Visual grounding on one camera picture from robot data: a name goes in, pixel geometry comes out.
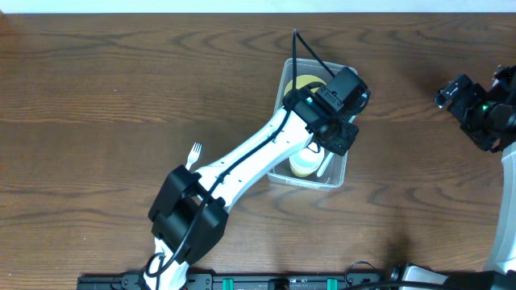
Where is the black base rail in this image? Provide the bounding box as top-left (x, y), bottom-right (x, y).
top-left (77, 271), bottom-right (383, 290)

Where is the yellow bowl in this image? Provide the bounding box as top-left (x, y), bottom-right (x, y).
top-left (283, 74), bottom-right (327, 95)

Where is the clear plastic container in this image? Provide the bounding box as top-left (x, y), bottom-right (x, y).
top-left (267, 58), bottom-right (358, 190)

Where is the white plastic fork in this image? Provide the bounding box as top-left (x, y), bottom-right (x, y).
top-left (185, 142), bottom-right (202, 170)

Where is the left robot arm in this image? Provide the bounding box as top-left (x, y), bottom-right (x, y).
top-left (143, 67), bottom-right (370, 289)

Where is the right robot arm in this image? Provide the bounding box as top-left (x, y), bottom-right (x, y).
top-left (382, 65), bottom-right (515, 289)

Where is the white cup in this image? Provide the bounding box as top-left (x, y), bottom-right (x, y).
top-left (289, 147), bottom-right (325, 172)

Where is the yellow cup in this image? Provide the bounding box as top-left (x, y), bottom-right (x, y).
top-left (290, 164), bottom-right (318, 178)

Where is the light blue plastic spoon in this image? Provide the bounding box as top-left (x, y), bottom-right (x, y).
top-left (316, 116), bottom-right (356, 178)

